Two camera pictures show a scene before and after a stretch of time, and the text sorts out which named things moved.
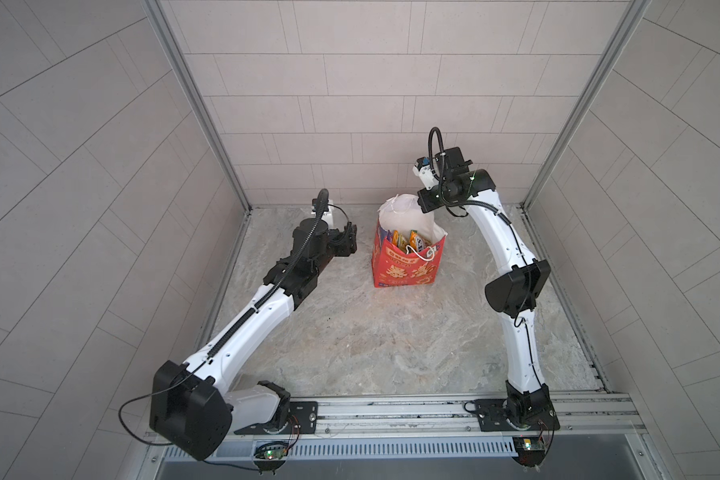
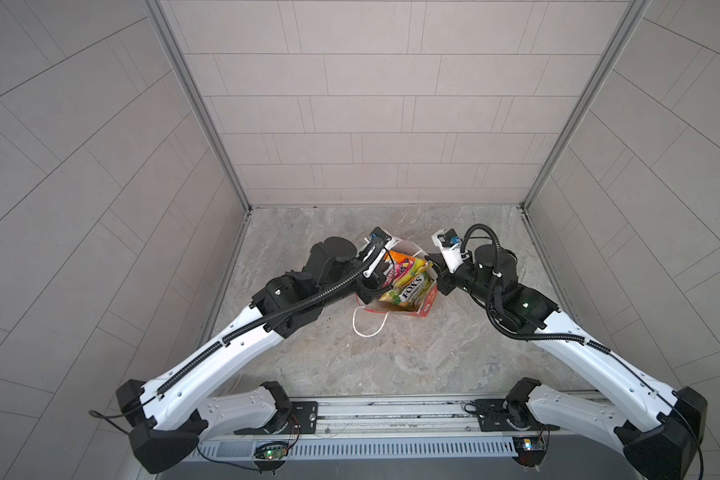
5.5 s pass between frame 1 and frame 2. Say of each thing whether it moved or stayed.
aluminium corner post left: stayed
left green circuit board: stayed
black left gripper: moved
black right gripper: moved
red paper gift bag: moved
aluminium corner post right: stayed
